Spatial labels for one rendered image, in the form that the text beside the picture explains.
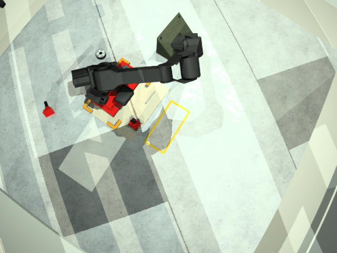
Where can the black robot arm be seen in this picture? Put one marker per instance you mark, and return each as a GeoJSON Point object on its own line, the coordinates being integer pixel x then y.
{"type": "Point", "coordinates": [107, 76]}

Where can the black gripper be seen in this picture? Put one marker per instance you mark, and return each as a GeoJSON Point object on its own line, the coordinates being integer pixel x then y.
{"type": "Point", "coordinates": [125, 93]}

